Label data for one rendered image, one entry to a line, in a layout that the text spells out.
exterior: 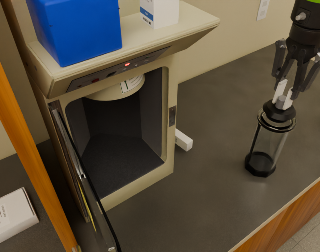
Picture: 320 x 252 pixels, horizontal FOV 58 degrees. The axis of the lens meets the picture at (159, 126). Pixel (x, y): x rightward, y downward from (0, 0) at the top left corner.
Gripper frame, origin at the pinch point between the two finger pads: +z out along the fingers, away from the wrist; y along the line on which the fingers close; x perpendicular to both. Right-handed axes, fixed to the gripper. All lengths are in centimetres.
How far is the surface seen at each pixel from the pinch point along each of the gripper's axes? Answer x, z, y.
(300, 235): 56, 125, 13
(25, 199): -69, 27, -31
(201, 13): -26.8, -26.2, -7.8
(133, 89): -37.4, -7.7, -17.0
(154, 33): -38.9, -26.2, -6.0
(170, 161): -26.9, 23.8, -15.3
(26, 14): -56, -30, -15
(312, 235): 62, 125, 18
